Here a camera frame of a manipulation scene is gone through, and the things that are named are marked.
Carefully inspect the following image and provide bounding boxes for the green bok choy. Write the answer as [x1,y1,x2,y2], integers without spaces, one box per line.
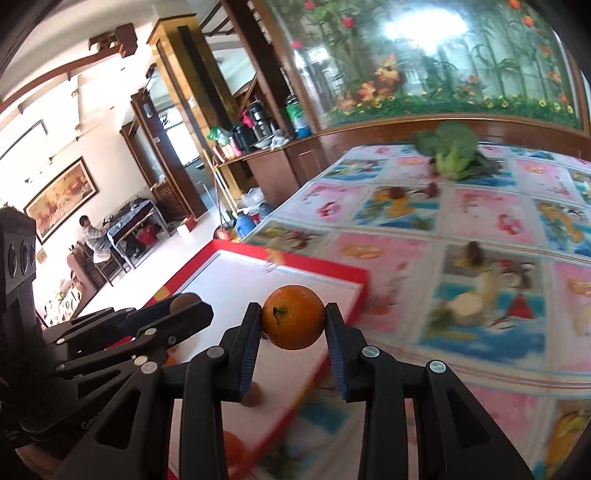
[413,121,501,181]

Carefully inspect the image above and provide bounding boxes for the seated person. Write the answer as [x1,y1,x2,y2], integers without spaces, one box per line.
[79,215,111,264]

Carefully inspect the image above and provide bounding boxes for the brown walnut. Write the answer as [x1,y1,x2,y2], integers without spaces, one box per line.
[242,381,264,408]

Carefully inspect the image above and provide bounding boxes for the colourful fruit print tablecloth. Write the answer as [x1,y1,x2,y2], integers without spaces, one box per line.
[247,144,590,479]

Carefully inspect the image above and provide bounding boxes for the beige yam piece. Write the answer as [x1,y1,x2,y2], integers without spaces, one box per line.
[447,291,484,327]

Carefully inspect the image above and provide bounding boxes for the green water bottle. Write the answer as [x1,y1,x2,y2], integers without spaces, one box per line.
[286,94,312,139]

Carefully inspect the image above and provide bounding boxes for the blue thermos flask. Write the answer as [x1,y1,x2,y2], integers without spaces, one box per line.
[235,212,256,240]

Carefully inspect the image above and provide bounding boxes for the grey thermos flask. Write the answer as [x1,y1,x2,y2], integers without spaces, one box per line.
[259,203,273,221]

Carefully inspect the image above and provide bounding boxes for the orange fruit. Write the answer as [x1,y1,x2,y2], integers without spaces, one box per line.
[262,285,325,350]
[223,430,245,469]

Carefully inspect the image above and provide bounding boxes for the brown kiwi fruit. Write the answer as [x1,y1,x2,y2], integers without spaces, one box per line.
[169,292,201,313]

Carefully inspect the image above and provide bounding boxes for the red tray with white base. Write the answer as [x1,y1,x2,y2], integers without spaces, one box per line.
[147,240,370,479]

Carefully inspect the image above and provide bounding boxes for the dark red jujube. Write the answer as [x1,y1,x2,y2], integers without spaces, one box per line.
[465,241,485,267]

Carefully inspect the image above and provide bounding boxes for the framed landscape painting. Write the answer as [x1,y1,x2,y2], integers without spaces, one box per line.
[24,157,99,245]

